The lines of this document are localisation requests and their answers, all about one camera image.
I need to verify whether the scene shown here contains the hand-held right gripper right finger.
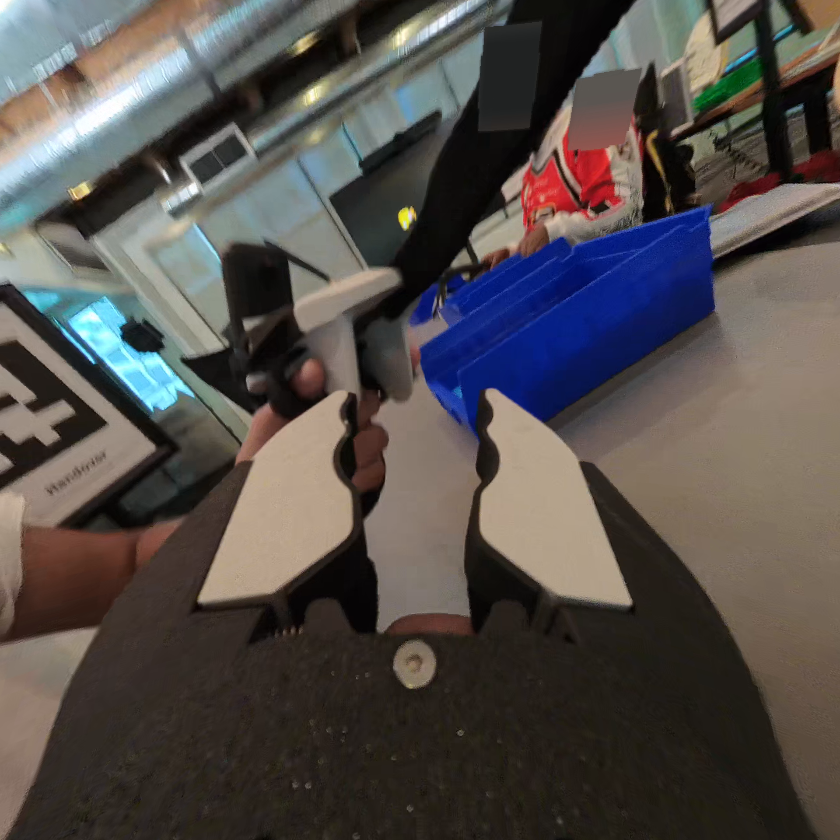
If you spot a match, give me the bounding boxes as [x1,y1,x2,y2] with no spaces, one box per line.
[465,388,634,611]

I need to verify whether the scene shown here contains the silver air duct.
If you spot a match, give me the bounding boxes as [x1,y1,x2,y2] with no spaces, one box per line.
[0,26,513,227]

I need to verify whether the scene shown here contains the framed marker sign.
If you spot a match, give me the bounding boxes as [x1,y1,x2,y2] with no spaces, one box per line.
[0,282,179,529]

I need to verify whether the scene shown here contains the red white snack packet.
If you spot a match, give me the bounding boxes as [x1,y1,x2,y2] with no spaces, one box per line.
[486,105,647,260]

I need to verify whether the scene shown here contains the white air vent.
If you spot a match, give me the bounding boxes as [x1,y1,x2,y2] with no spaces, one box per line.
[178,123,258,191]

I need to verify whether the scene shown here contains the silver laptop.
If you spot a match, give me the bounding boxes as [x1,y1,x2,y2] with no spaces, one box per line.
[709,182,840,260]

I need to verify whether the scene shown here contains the large black screen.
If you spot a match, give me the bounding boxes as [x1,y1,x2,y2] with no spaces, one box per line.
[328,110,447,270]

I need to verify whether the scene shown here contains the black jacket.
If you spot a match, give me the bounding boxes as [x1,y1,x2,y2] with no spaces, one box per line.
[635,62,698,223]

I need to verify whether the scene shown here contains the person's left hand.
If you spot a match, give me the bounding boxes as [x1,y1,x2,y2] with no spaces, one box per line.
[235,360,391,497]

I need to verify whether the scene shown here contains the blue plastic bin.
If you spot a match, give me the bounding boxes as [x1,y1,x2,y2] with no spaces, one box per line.
[419,205,716,439]

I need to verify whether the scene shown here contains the small blue bin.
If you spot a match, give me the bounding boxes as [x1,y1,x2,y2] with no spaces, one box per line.
[410,276,476,329]

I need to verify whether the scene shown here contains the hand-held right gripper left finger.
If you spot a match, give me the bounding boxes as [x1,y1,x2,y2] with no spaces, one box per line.
[197,390,378,611]

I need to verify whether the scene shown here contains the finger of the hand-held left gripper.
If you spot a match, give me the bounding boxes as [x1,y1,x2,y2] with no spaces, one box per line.
[294,268,404,332]
[362,314,416,403]

